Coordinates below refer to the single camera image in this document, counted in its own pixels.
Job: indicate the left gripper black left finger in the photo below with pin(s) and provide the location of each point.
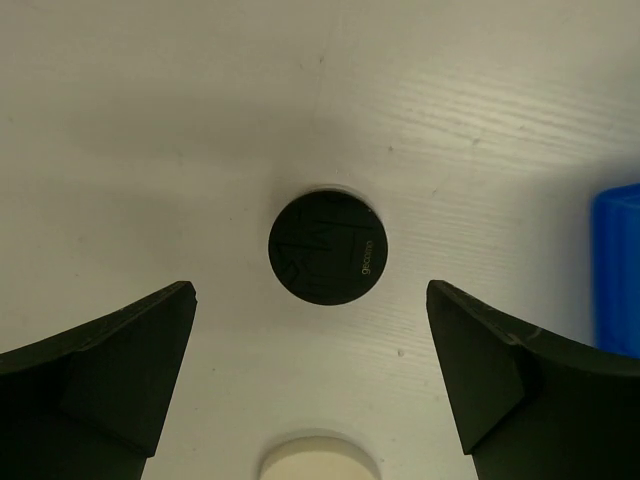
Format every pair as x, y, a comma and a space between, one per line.
91, 402

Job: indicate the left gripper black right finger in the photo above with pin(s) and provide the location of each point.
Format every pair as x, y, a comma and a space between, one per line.
528, 403

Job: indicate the cream round powder puff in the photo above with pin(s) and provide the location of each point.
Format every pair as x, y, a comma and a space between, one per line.
318, 458

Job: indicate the black round compact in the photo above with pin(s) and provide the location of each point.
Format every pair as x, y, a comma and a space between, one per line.
328, 247

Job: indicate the blue compartment tray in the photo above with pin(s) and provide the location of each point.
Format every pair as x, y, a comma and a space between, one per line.
615, 269

